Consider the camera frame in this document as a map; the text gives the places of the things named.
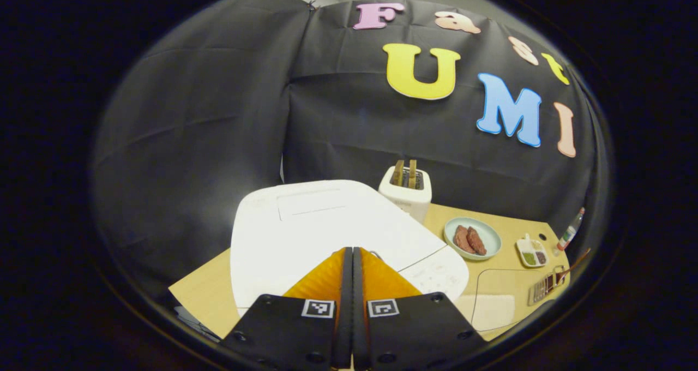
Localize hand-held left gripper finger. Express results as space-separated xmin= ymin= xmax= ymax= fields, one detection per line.
xmin=221 ymin=247 xmax=354 ymax=371
xmin=352 ymin=247 xmax=489 ymax=371

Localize white toaster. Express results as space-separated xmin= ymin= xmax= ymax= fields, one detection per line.
xmin=378 ymin=165 xmax=432 ymax=224

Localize black backdrop cloth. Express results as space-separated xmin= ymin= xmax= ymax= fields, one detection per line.
xmin=93 ymin=0 xmax=600 ymax=306

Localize white rice cooker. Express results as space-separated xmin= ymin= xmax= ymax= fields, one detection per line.
xmin=230 ymin=180 xmax=470 ymax=317

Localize pale green plate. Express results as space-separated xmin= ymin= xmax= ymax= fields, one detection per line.
xmin=443 ymin=217 xmax=502 ymax=261

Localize brown wooden spoon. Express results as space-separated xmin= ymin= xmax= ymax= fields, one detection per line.
xmin=551 ymin=248 xmax=592 ymax=291

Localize white divided bean dish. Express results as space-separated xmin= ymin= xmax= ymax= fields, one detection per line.
xmin=515 ymin=234 xmax=549 ymax=268

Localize red meat slice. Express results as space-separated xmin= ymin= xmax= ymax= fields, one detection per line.
xmin=466 ymin=226 xmax=488 ymax=256
xmin=454 ymin=225 xmax=476 ymax=254

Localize clear plastic water bottle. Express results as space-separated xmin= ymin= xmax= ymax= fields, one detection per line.
xmin=556 ymin=207 xmax=586 ymax=252

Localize clear square chopstick holder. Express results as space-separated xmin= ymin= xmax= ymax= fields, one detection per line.
xmin=528 ymin=273 xmax=568 ymax=306

